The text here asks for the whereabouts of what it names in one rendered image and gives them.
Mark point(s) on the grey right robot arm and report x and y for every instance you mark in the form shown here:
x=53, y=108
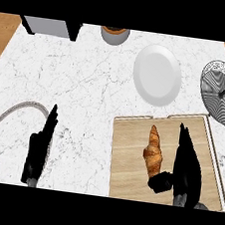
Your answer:
x=186, y=201

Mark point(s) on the golden brown croissant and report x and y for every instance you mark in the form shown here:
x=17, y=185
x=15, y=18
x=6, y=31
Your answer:
x=153, y=151

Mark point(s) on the grey box appliance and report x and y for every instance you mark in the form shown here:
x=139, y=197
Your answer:
x=50, y=26

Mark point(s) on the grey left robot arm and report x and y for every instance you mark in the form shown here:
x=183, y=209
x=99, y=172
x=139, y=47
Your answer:
x=32, y=183

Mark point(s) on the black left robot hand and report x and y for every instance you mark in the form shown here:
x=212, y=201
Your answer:
x=40, y=145

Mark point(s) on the pale wooden tray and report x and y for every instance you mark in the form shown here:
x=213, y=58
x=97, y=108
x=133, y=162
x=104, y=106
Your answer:
x=131, y=160

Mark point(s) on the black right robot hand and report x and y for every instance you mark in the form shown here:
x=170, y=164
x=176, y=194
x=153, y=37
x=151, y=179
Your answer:
x=186, y=167

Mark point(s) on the white oval plate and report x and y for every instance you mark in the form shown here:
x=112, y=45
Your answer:
x=157, y=75

